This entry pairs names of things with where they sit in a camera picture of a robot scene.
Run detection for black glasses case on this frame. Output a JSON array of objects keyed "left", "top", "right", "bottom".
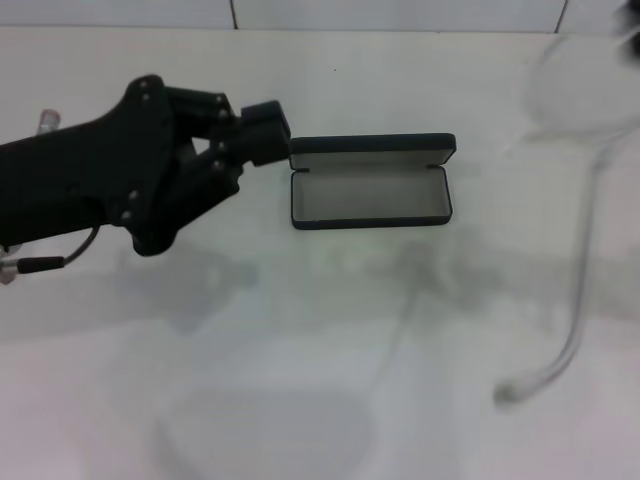
[{"left": 288, "top": 132, "right": 458, "bottom": 231}]

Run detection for silver cylindrical connector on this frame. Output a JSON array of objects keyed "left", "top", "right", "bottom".
[{"left": 38, "top": 108, "right": 64, "bottom": 137}]

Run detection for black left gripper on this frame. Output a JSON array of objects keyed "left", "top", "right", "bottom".
[{"left": 0, "top": 74, "right": 292, "bottom": 256}]

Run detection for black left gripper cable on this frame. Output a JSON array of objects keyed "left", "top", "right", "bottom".
[{"left": 14, "top": 225, "right": 104, "bottom": 275}]

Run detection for clear transparent glasses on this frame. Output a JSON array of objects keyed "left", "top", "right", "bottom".
[{"left": 492, "top": 32, "right": 640, "bottom": 406}]

